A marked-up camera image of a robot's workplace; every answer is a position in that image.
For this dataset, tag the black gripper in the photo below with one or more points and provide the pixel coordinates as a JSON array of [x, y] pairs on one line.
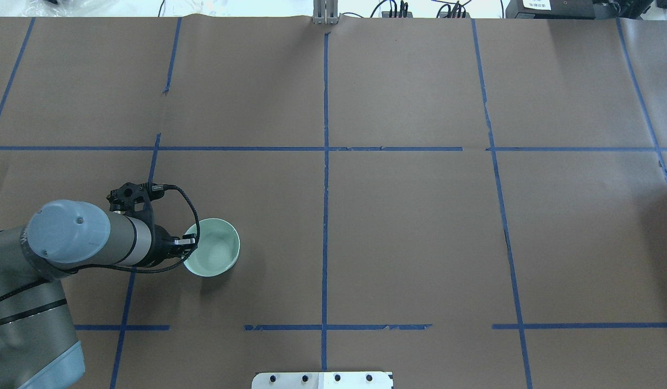
[[161, 244]]

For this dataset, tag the mint green bowl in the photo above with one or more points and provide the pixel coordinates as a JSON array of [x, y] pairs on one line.
[[218, 248]]

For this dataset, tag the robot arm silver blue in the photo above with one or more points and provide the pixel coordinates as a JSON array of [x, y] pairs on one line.
[[39, 346]]

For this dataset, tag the black desktop box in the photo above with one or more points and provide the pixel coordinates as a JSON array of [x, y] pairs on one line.
[[582, 10]]

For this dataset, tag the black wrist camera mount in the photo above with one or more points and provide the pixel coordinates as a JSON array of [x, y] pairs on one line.
[[134, 200]]

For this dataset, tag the white pedestal base plate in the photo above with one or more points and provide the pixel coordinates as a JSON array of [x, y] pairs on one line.
[[341, 379]]

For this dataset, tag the aluminium frame post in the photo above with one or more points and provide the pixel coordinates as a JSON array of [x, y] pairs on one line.
[[325, 12]]

